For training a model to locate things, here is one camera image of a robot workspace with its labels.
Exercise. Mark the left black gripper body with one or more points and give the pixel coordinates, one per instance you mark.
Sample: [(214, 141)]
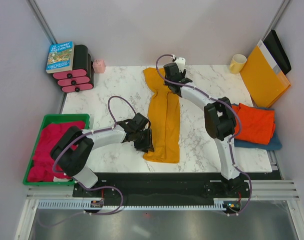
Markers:
[(143, 140)]

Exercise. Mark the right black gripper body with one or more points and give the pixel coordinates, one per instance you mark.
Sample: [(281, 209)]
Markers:
[(168, 83)]

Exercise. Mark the yellow t shirt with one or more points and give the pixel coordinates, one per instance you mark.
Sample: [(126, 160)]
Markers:
[(164, 115)]

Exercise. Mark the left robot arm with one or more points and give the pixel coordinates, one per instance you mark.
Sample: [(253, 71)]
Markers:
[(73, 149)]

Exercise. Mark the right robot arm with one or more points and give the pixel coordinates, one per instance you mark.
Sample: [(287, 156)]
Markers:
[(220, 122)]

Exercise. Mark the yellow mug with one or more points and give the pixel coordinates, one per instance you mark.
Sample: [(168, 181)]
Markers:
[(237, 63)]

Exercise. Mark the small pink cube box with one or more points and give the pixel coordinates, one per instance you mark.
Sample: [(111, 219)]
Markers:
[(99, 66)]

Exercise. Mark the orange padded envelope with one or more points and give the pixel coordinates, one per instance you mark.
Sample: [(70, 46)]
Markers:
[(265, 87)]

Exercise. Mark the black pink drawer unit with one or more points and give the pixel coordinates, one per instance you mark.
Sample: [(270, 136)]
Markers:
[(81, 77)]

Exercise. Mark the orange folded t shirt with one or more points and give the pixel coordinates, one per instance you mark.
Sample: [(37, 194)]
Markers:
[(257, 124)]

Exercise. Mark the green plastic tray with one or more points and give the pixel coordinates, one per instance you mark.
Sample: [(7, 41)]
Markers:
[(48, 119)]

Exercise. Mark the white grey envelope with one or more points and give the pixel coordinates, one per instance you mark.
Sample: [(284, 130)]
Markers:
[(268, 57)]

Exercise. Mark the pink crumpled t shirt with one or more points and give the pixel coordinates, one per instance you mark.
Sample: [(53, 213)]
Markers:
[(41, 171)]

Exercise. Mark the black folder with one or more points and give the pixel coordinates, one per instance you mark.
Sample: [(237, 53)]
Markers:
[(275, 48)]

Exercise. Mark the blue folded t shirt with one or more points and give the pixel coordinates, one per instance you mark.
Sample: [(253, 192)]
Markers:
[(274, 143)]

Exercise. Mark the blue treehouse book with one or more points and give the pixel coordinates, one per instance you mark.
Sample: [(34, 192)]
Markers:
[(60, 57)]

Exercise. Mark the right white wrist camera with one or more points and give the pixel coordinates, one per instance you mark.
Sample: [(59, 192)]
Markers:
[(180, 61)]

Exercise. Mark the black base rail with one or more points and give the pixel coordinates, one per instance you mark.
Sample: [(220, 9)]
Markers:
[(165, 189)]

